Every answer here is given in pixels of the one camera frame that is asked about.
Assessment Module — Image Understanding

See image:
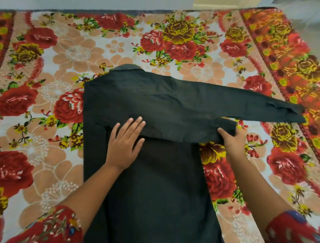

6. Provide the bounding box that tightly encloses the person's left hand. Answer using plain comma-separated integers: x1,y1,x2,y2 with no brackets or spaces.
105,116,146,173

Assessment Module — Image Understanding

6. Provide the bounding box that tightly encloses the person's right hand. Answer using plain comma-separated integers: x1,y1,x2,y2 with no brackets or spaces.
217,125,248,161

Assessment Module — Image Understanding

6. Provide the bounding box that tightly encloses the black shirt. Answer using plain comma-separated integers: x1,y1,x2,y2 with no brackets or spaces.
82,64,307,243

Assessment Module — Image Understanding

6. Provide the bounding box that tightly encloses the bed with floral sheet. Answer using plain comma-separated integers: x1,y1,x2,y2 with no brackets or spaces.
0,7,320,243

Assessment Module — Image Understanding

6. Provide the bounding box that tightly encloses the person's right forearm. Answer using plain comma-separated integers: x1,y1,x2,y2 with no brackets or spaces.
227,153,293,238

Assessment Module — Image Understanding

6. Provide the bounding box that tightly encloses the person's left forearm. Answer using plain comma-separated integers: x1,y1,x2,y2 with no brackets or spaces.
59,163,124,236

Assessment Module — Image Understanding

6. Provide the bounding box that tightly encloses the red floral dress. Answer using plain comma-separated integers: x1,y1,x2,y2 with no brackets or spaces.
5,205,320,243

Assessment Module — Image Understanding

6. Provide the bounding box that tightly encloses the cream door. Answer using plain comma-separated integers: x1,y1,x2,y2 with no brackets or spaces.
193,0,263,10

